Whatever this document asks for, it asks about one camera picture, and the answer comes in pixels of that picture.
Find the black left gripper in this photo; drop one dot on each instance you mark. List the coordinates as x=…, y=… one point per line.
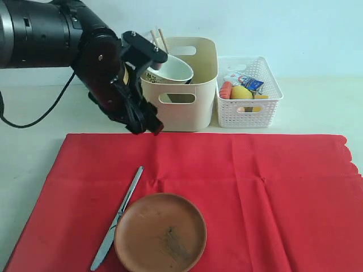
x=109, y=82

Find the white ceramic floral bowl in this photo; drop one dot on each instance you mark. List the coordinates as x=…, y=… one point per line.
x=173, y=71

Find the red grilled sausage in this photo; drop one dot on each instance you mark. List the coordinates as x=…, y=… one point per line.
x=225, y=90

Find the yellow lemon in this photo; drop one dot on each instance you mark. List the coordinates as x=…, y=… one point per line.
x=240, y=92

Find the brown wooden plate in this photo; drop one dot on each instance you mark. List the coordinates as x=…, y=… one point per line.
x=160, y=232

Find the yellow cheese wedge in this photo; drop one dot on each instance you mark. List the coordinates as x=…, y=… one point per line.
x=258, y=109

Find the blue white milk carton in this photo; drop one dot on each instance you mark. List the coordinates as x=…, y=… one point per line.
x=237, y=78

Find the steel table knife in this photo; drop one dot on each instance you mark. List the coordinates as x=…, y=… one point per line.
x=109, y=237

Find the red tablecloth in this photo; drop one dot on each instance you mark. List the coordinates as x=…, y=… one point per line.
x=270, y=202

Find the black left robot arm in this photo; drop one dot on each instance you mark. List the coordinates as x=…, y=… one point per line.
x=69, y=34

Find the cream plastic storage bin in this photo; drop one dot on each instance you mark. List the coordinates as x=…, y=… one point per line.
x=187, y=107

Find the white perforated plastic basket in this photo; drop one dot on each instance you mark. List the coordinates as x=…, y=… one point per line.
x=257, y=67

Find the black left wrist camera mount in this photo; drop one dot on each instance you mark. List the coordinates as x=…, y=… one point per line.
x=141, y=53

